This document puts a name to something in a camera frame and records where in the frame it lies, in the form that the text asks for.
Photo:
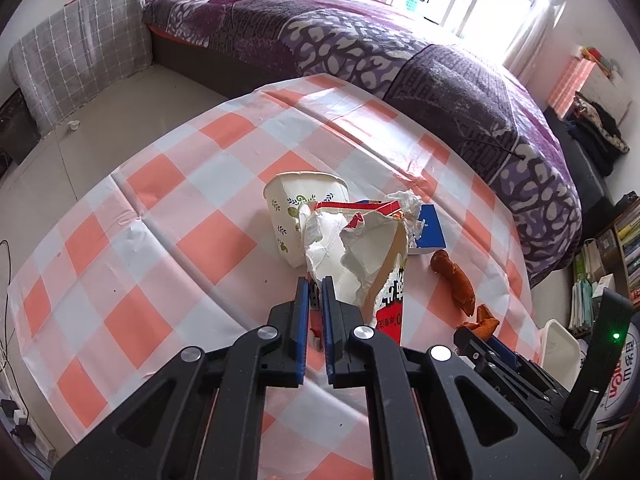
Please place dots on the chair with grey checked cover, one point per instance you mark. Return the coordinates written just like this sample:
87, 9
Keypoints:
75, 45

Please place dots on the black power adapter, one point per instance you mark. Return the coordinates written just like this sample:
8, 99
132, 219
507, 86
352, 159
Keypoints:
25, 434

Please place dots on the black bench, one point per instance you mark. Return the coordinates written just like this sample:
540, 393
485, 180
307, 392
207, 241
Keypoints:
590, 185

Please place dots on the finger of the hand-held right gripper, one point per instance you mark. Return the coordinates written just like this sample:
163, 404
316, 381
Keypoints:
475, 350
507, 355

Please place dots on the red yellow toy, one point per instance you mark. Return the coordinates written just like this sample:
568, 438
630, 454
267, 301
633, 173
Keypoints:
595, 57

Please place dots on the crumpled white tissue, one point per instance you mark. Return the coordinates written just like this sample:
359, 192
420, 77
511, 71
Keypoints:
410, 205

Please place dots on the pink drawer cabinet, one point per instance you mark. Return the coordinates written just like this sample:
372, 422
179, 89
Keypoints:
570, 80

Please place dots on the brown orange peel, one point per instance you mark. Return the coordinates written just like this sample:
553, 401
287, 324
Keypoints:
450, 272
485, 317

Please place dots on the dark wooden bed frame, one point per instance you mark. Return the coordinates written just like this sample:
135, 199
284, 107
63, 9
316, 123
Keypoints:
210, 67

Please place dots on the white plastic bin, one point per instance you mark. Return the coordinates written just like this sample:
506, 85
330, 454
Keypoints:
557, 350

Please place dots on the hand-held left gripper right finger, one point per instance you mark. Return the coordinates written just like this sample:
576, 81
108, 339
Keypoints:
327, 330

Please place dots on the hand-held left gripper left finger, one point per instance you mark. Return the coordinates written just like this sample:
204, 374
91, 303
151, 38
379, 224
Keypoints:
301, 330

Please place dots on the white blue printed cardboard box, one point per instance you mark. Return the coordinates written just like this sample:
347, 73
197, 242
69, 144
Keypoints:
625, 375

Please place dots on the torn red paper cup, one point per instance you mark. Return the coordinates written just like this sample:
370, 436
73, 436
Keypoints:
390, 310

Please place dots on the pile of dark clothes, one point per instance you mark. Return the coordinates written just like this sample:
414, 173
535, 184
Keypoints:
600, 130

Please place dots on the blue carton box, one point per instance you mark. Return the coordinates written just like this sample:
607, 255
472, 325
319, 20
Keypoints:
430, 230

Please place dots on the stack of boxes and booklets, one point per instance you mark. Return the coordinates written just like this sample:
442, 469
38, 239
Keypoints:
590, 290

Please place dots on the green plastic basket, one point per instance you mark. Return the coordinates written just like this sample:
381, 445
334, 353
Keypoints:
415, 5

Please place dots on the white curtain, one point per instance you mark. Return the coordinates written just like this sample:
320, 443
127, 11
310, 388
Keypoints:
540, 35

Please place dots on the black floor appliance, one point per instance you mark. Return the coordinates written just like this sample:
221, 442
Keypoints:
17, 125

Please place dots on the white paper cup green print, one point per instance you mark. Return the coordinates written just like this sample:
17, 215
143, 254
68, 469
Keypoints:
285, 210

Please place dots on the orange white checked tablecloth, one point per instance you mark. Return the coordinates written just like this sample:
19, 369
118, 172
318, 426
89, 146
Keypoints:
150, 210

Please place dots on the row of upright books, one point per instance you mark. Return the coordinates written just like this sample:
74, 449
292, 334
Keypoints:
631, 250

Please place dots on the purple patterned bedspread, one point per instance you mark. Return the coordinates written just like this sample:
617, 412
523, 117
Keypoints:
350, 50

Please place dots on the wooden bookshelf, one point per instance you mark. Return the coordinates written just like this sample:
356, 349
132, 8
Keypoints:
617, 265

